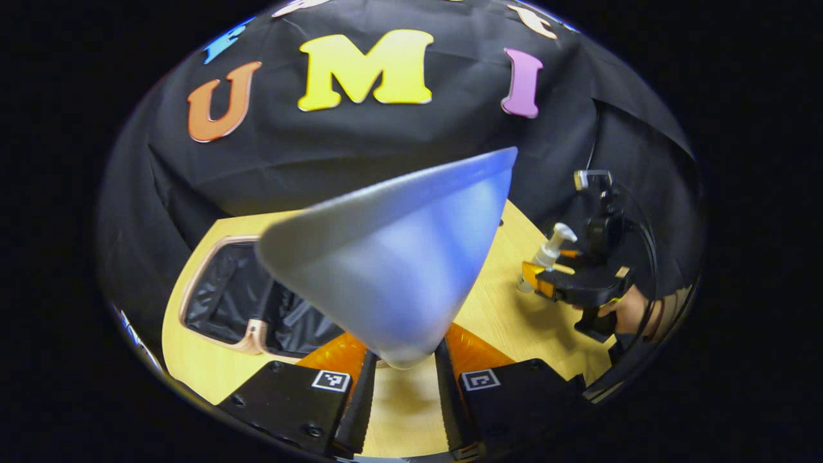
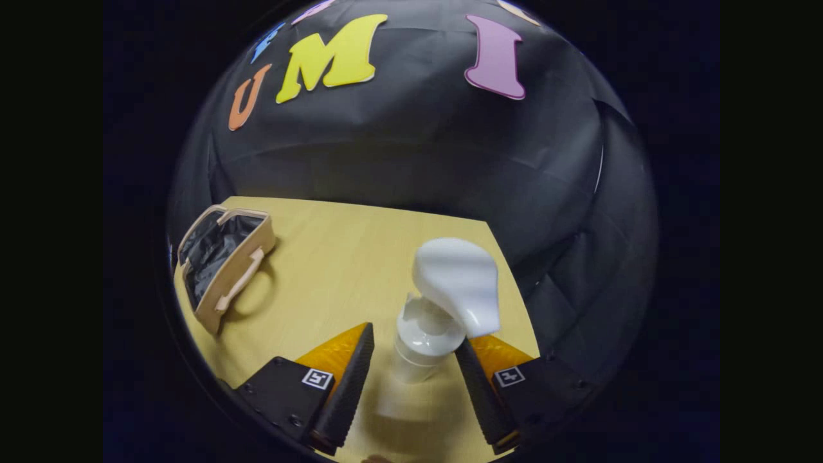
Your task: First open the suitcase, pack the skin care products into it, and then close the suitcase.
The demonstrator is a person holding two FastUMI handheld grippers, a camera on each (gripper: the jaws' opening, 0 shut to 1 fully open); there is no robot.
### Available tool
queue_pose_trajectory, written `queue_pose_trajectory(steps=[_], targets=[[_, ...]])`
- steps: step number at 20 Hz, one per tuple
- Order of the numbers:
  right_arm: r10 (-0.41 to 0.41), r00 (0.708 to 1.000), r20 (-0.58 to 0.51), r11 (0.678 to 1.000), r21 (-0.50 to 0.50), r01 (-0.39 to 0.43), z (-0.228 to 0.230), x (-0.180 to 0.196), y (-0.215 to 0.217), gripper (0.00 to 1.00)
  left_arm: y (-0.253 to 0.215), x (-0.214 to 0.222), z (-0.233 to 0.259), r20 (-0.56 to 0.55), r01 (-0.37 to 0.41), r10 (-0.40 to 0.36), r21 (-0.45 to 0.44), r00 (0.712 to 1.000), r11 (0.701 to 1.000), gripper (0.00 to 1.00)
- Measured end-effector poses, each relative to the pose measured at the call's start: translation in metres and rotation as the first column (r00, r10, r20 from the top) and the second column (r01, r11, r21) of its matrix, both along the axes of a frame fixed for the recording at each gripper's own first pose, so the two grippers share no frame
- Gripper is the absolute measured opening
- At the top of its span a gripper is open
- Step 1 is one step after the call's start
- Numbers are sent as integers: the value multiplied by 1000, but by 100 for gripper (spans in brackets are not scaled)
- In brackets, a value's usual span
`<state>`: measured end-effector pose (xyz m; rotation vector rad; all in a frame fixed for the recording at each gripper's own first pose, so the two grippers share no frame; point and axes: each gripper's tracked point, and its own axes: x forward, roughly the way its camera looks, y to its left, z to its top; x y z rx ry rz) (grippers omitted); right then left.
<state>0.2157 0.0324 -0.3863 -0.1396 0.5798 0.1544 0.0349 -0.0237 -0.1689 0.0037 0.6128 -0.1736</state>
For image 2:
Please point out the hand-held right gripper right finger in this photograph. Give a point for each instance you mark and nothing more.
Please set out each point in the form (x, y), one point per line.
(485, 402)

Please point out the white pump bottle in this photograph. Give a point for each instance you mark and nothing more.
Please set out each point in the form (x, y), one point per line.
(456, 276)

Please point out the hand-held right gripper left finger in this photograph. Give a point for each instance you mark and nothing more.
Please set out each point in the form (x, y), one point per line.
(347, 392)

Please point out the beige suitcase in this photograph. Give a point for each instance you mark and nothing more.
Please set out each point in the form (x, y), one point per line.
(238, 270)

